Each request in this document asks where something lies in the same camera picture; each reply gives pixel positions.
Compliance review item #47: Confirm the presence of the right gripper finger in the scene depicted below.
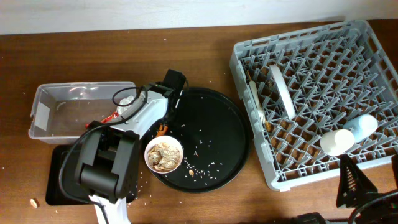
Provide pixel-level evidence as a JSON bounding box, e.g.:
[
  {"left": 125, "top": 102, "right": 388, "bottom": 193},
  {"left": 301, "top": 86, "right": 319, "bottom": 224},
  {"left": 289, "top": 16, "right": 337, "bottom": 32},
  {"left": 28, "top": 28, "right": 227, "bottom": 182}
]
[
  {"left": 336, "top": 154, "right": 378, "bottom": 208},
  {"left": 391, "top": 155, "right": 398, "bottom": 180}
]

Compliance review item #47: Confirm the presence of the white cup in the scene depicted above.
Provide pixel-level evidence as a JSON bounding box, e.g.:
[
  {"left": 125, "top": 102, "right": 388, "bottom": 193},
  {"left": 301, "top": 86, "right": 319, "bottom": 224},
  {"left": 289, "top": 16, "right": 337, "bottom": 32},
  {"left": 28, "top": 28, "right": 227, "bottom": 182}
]
[{"left": 320, "top": 129, "right": 355, "bottom": 156}]

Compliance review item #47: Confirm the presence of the orange carrot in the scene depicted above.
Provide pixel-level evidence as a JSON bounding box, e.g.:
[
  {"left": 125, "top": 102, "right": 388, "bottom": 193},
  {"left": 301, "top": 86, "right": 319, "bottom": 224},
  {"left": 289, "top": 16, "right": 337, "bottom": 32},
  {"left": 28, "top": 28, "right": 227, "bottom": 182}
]
[{"left": 156, "top": 124, "right": 168, "bottom": 137}]

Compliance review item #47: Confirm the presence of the red snack wrapper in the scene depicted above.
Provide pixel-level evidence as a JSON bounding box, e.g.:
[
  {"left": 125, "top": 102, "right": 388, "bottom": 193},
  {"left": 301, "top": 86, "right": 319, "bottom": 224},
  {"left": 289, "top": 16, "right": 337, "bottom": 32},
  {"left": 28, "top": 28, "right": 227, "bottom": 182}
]
[{"left": 85, "top": 111, "right": 119, "bottom": 129}]

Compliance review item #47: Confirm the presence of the pink bowl with scraps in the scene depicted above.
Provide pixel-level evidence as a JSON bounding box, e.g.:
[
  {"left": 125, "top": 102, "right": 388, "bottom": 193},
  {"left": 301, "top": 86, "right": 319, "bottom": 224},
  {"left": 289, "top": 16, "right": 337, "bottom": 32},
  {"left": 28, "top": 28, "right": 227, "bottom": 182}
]
[{"left": 144, "top": 136, "right": 183, "bottom": 174}]

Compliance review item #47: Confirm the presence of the white plastic fork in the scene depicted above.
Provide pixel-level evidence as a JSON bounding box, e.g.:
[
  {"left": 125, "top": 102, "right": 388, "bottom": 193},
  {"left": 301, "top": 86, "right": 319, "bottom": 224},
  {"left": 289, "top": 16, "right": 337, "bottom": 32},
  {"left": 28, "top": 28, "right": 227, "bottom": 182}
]
[{"left": 249, "top": 80, "right": 266, "bottom": 124}]

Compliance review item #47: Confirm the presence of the white round plate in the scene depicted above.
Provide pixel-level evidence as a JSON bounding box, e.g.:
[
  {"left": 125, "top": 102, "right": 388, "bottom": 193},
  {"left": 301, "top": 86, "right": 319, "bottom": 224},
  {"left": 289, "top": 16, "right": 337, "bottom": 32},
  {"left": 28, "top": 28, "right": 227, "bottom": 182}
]
[{"left": 269, "top": 65, "right": 296, "bottom": 120}]

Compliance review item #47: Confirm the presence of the wooden chopstick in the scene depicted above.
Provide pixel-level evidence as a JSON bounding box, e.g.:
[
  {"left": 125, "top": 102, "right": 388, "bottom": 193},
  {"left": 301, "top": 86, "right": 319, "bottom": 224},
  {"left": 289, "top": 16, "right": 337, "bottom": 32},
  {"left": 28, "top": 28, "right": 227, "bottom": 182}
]
[{"left": 245, "top": 70, "right": 271, "bottom": 132}]

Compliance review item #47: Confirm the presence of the white tissue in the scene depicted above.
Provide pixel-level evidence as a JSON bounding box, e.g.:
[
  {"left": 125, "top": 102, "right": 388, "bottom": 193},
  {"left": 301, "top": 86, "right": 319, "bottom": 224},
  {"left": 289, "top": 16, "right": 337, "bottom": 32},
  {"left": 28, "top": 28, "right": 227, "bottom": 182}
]
[{"left": 116, "top": 95, "right": 134, "bottom": 115}]

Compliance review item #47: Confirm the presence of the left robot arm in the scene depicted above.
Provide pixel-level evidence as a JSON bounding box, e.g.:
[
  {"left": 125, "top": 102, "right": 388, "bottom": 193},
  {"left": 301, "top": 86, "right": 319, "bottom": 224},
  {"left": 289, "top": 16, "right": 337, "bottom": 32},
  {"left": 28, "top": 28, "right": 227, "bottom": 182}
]
[{"left": 58, "top": 70, "right": 188, "bottom": 223}]

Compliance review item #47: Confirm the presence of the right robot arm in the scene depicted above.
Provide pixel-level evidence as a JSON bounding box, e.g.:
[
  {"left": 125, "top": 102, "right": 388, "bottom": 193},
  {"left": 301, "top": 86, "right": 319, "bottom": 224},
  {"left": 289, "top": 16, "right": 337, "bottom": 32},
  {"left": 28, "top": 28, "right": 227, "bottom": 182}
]
[{"left": 336, "top": 154, "right": 397, "bottom": 223}]

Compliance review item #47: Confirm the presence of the grey dishwasher rack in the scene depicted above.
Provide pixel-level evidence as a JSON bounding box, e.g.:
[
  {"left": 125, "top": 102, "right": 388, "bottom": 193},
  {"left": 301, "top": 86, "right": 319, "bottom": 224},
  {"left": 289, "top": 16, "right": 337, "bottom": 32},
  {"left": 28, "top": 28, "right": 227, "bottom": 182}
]
[{"left": 229, "top": 21, "right": 397, "bottom": 192}]

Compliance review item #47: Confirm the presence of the light blue cup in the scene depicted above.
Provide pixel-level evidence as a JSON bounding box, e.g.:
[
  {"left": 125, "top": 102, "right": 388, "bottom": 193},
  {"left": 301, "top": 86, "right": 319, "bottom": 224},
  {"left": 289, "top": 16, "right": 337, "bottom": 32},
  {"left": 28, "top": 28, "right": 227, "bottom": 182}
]
[{"left": 343, "top": 114, "right": 378, "bottom": 143}]

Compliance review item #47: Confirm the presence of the black object at bottom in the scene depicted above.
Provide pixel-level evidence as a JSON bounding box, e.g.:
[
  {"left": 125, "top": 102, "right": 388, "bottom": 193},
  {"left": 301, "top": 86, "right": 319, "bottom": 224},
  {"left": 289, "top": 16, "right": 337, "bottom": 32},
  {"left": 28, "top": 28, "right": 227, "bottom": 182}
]
[{"left": 291, "top": 212, "right": 326, "bottom": 224}]

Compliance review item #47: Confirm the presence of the round black serving tray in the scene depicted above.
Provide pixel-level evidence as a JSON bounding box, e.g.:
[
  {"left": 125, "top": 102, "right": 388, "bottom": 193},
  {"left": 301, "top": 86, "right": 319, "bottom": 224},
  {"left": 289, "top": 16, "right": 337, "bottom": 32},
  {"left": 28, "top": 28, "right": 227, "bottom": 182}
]
[{"left": 154, "top": 88, "right": 251, "bottom": 193}]

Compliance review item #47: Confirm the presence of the clear plastic bin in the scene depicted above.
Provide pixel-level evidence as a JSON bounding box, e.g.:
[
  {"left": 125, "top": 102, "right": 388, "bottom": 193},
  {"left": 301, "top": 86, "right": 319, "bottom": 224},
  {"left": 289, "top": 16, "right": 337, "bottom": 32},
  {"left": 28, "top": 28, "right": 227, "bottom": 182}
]
[{"left": 28, "top": 81, "right": 136, "bottom": 145}]

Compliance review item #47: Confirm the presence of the black rectangular tray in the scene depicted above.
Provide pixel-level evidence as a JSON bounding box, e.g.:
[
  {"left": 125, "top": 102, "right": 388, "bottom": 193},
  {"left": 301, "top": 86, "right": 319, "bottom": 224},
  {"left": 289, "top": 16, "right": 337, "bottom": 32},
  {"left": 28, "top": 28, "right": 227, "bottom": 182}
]
[{"left": 45, "top": 143, "right": 139, "bottom": 206}]

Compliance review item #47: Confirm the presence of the peanut on table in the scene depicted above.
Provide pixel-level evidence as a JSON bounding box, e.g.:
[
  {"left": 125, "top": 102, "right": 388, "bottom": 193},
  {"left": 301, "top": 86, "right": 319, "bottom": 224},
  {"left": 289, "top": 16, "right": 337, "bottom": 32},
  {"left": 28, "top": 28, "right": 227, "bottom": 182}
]
[{"left": 30, "top": 198, "right": 38, "bottom": 209}]

